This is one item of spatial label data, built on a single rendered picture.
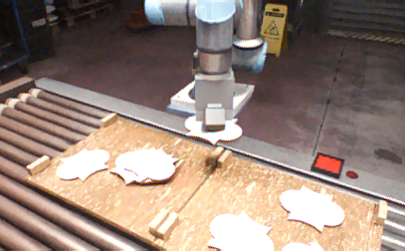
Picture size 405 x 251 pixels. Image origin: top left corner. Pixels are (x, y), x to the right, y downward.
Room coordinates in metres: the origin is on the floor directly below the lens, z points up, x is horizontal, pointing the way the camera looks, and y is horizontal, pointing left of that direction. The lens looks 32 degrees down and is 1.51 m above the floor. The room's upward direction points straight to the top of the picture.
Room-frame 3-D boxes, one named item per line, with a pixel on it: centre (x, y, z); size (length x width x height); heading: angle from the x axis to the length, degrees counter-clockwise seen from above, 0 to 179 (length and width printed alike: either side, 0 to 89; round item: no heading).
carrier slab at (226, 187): (0.51, -0.17, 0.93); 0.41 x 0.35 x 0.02; 60
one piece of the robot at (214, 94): (0.66, -0.02, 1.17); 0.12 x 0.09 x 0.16; 2
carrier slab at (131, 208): (0.71, 0.20, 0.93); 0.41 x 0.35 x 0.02; 61
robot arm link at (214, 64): (0.68, -0.02, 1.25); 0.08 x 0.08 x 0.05
